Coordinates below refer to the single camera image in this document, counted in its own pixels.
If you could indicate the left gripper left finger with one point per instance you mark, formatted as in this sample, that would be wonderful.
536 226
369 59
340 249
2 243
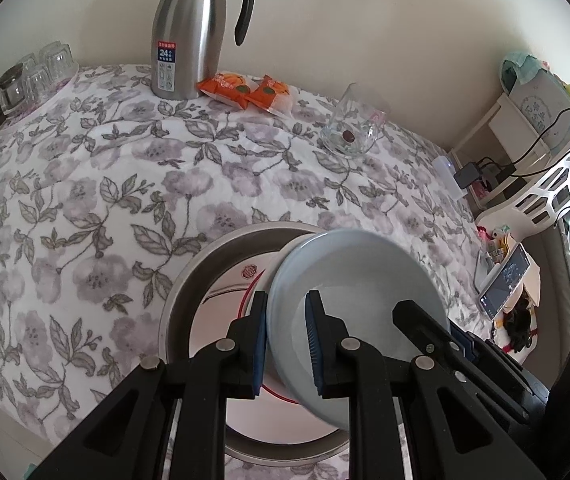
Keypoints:
167 420

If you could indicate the white phone stand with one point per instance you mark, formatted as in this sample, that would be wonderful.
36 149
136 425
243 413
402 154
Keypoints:
484 266

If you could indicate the floral fleece tablecloth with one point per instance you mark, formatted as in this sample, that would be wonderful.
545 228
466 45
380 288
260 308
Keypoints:
108 192

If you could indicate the clear glass mug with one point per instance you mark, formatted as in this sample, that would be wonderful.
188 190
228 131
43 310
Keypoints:
358 120

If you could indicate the black gloves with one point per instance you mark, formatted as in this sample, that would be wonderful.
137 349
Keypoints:
517 323

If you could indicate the small clear glass cup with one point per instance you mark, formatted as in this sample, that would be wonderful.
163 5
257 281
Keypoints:
58 59

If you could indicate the glass teapot black handle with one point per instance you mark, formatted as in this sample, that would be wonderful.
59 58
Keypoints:
14 99

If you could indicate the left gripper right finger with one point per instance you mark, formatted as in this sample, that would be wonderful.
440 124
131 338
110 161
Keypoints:
408 419

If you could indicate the stainless steel thermos jug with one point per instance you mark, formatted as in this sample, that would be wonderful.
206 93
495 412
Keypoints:
186 43

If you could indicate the orange snack packet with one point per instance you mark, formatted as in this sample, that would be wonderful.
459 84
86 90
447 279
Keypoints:
274 97
228 88

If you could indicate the black power adapter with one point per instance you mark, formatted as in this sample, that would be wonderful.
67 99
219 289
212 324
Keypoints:
467 175

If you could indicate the white shelf unit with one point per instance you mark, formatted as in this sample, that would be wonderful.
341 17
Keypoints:
509 151

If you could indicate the smartphone on stand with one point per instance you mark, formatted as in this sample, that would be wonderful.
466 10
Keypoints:
502 281

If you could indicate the strawberry pattern bowl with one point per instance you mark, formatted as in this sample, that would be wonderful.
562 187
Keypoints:
277 395

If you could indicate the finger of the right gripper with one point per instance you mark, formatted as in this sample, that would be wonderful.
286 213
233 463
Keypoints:
500 381
472 346

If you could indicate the white plate yellow flowers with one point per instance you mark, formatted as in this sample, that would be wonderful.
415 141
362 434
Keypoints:
266 418

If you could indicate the white lattice chair back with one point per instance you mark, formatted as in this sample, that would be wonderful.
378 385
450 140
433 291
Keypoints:
537 206

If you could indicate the white power strip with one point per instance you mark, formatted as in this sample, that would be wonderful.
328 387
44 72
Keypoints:
445 171

